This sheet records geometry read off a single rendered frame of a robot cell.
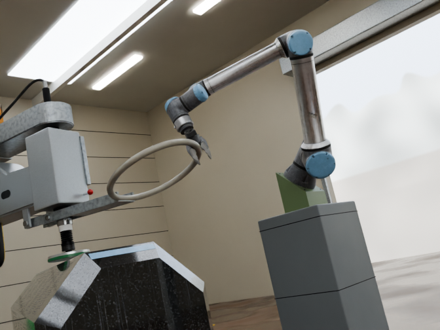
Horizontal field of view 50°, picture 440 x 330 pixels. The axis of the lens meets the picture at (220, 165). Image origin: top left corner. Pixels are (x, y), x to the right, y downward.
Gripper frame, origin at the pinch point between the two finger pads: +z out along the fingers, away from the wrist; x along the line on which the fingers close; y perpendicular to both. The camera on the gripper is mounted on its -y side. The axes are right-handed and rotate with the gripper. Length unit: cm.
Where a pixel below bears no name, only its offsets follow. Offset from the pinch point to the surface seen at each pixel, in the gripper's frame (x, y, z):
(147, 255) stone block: 44, 4, 27
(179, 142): 7.5, -18.4, -5.3
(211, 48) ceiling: -135, 425, -336
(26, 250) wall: 267, 483, -201
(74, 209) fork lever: 70, 20, -17
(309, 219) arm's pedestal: -33, 27, 45
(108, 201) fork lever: 51, 9, -7
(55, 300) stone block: 82, -16, 31
